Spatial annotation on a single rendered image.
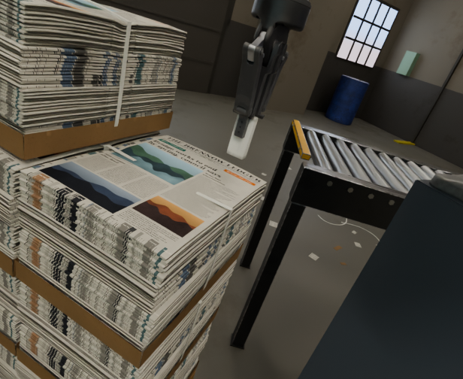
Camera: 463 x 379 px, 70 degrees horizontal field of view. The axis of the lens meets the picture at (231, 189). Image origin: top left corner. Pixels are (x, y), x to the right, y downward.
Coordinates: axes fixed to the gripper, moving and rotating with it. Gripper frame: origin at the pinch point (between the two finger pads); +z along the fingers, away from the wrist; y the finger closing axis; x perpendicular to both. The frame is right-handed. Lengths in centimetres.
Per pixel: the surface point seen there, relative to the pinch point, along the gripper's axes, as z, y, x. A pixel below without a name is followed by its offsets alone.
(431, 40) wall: -83, -713, 44
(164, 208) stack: 13.0, 9.0, -5.5
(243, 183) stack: 13.2, -12.2, -1.1
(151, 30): -9.2, -9.8, -28.0
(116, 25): -9.0, 0.0, -27.7
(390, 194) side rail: 16, -56, 30
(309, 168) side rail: 16.0, -46.7, 6.4
